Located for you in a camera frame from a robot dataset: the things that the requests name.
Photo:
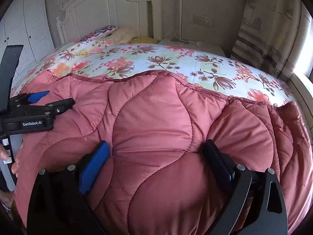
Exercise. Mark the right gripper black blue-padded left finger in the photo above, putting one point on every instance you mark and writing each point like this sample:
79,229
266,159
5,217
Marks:
58,202

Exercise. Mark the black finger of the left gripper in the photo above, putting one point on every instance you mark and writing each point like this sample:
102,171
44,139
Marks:
50,109

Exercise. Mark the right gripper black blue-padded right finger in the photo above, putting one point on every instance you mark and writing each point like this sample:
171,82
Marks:
255,202

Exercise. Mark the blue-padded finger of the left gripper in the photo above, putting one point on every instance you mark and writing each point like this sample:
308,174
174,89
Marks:
29,98

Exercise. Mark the pink quilted jacket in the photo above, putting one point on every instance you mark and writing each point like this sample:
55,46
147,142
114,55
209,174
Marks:
155,180

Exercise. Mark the person's left hand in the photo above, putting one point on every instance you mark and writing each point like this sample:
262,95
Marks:
17,163

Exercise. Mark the white wardrobe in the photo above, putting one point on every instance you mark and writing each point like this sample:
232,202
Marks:
25,23

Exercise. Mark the colourful patterned pillow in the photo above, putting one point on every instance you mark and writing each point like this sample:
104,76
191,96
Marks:
100,33

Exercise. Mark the cream textured pillow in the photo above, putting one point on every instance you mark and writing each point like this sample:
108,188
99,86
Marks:
120,36

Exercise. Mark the yellow pillow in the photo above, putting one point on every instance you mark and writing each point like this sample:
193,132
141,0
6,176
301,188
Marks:
144,39

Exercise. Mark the white wooden headboard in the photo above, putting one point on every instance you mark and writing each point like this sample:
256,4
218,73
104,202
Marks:
84,16

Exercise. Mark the white window sill ledge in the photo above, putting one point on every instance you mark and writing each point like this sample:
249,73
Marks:
302,87

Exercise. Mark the floral bed sheet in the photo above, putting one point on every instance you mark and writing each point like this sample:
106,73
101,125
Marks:
203,69

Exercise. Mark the white bedside table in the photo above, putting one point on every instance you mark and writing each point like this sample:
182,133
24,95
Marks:
198,45

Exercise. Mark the patterned beige curtain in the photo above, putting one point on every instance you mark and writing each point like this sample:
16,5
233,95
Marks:
272,35

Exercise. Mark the wall power socket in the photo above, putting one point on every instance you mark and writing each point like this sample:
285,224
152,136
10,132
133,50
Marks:
203,20

